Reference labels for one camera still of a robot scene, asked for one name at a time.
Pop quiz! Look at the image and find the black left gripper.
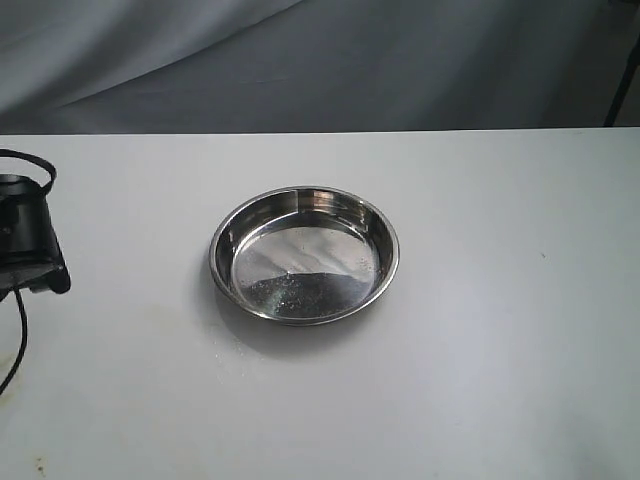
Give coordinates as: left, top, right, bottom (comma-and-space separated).
1, 174, 71, 297

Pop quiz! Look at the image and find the black stand pole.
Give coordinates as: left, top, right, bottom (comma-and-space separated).
603, 36, 640, 128

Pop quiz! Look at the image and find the black camera cable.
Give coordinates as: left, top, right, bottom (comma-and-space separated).
0, 148, 57, 396

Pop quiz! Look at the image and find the grey backdrop cloth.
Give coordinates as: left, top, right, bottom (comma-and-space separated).
1, 1, 639, 134

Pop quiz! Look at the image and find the round stainless steel pan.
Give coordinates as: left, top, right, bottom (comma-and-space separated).
207, 185, 400, 326

